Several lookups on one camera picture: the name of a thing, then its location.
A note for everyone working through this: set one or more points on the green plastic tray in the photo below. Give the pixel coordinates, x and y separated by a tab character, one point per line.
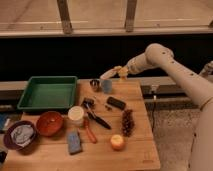
48	93

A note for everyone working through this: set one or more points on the small dark nut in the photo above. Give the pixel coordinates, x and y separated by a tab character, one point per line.
108	107

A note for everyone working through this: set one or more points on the orange handled pliers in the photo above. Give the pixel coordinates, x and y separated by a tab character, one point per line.
90	134

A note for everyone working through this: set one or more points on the crumpled white cloth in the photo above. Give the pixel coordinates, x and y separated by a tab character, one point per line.
22	135

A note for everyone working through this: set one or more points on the blue object at left edge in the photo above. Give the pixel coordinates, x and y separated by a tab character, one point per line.
7	119

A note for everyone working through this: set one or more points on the left wooden frame post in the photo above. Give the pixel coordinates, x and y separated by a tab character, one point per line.
64	16

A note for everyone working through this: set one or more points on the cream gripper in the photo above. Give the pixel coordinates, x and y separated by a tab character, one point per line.
122	72

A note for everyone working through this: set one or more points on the small metal cup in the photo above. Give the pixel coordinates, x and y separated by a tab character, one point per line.
95	85

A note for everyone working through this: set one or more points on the brown grape bunch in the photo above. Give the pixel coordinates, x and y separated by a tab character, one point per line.
127	123

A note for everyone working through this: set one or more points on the blue plastic cup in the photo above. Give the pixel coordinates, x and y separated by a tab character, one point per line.
106	86

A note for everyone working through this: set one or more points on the dark purple bowl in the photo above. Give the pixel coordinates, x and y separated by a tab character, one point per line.
7	140

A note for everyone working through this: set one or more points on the yellow banana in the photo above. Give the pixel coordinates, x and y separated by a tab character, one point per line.
108	74

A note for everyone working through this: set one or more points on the black rectangular block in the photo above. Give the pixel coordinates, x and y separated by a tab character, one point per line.
116	103

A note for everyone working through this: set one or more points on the orange bowl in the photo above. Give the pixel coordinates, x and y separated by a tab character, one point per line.
49	123

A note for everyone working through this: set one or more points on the wooden frame post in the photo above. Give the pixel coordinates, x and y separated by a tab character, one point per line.
130	15
64	16

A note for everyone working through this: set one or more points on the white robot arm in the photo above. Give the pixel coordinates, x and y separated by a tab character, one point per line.
197	88

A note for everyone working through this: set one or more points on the yellow apple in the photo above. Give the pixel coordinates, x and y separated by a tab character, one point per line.
117	142

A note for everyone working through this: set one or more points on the white cylindrical container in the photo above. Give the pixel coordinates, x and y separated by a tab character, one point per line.
76	115

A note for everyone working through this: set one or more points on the right wooden frame post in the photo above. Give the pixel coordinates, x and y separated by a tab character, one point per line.
130	15

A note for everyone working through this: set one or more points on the blue sponge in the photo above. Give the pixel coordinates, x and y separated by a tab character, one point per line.
74	143

